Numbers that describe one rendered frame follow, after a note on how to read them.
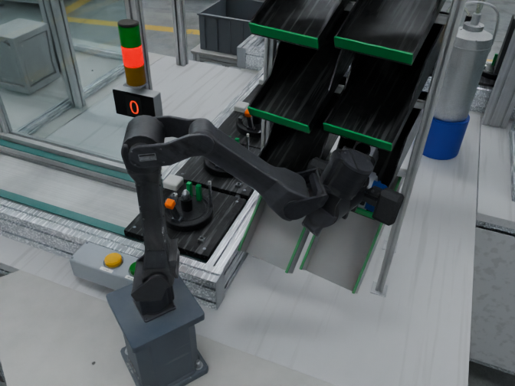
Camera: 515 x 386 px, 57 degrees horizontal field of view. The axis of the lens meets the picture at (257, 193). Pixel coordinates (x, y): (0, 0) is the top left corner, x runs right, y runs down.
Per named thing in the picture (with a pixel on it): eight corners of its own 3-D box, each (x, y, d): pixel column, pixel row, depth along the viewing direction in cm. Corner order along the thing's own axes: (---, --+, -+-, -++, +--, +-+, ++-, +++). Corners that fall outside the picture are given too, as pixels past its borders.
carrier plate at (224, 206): (208, 262, 116) (208, 256, 114) (124, 235, 122) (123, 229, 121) (246, 204, 133) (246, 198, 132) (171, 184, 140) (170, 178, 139)
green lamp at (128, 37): (134, 50, 114) (131, 29, 111) (116, 46, 115) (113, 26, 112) (145, 42, 118) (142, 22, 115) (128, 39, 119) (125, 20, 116)
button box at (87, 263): (146, 302, 112) (143, 284, 108) (73, 276, 118) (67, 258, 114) (162, 281, 117) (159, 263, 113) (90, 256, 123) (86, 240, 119)
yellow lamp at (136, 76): (139, 88, 120) (136, 70, 117) (123, 84, 122) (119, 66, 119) (149, 80, 124) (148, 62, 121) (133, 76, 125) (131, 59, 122)
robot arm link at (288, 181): (123, 159, 66) (167, 106, 62) (130, 129, 72) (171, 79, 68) (275, 249, 79) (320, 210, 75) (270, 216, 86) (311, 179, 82)
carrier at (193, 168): (248, 201, 135) (248, 165, 127) (173, 181, 141) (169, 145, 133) (277, 158, 152) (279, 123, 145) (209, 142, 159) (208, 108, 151)
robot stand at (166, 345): (145, 407, 96) (132, 349, 84) (120, 353, 106) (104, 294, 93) (209, 371, 103) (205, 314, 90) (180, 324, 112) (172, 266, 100)
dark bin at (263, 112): (309, 135, 88) (304, 109, 82) (249, 115, 93) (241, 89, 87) (370, 31, 98) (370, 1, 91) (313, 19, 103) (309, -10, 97)
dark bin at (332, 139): (302, 201, 98) (297, 183, 91) (248, 181, 103) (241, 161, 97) (358, 102, 108) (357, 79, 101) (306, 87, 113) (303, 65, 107)
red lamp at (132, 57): (136, 69, 117) (134, 50, 114) (119, 66, 118) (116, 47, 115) (147, 62, 121) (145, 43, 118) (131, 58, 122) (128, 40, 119)
